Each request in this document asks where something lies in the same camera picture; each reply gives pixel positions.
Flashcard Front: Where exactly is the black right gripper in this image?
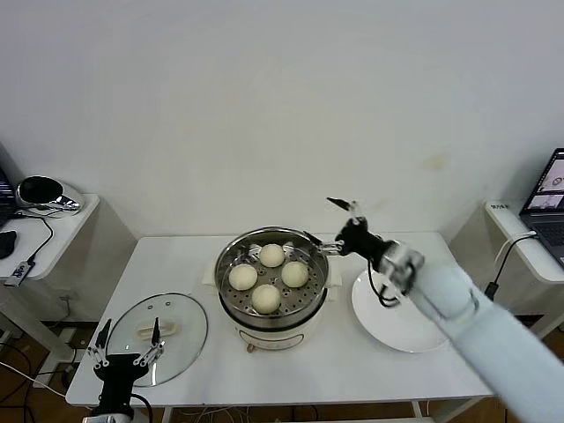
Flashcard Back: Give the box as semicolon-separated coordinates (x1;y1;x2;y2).
302;197;384;265

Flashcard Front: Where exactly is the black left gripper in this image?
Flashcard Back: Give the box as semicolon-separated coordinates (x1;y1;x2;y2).
86;317;167;409

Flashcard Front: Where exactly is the glass lid with white handle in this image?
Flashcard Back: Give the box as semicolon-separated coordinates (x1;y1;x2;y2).
105;292;209;388

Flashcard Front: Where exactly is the white steamed baozi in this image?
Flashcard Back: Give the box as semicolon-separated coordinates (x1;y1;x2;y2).
227;263;259;292
258;243;286;269
250;284;282;315
280;260;309;288

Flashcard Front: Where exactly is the stainless steel steamer basket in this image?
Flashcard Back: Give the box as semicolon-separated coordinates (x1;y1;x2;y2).
214;226;330;330

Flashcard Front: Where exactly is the white round plate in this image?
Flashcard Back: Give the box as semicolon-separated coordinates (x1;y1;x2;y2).
351;267;453;353

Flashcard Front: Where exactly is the white side table with device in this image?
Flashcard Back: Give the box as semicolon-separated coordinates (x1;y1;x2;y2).
0;192;137;367

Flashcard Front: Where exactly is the white electric cooker pot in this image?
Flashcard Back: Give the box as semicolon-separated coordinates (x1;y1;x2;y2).
201;258;344;354

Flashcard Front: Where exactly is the small grey usb hub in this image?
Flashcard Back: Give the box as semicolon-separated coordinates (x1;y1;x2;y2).
3;259;35;287

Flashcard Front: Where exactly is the black computer mouse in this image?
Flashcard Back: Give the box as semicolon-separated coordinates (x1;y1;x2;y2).
0;230;17;260

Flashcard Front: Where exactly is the chrome and black device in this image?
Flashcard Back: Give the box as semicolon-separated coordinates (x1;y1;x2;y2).
14;174;85;217

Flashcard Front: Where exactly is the dark laptop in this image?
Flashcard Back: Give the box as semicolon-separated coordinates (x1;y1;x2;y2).
0;143;21;226

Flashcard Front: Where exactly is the open grey laptop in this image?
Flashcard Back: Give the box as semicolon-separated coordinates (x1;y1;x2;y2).
518;147;564;269

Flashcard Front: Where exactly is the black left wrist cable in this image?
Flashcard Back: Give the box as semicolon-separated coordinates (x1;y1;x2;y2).
130;393;152;423

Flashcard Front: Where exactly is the white floor cable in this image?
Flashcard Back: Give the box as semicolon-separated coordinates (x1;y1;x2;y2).
0;361;102;413

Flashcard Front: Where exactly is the black floor cable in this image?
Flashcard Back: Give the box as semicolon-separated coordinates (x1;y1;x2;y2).
0;341;41;389

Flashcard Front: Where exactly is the black device cable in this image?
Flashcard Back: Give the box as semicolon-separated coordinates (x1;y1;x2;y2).
12;211;53;265

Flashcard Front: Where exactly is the white and black charger cable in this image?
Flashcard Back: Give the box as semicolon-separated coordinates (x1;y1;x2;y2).
484;231;539;301

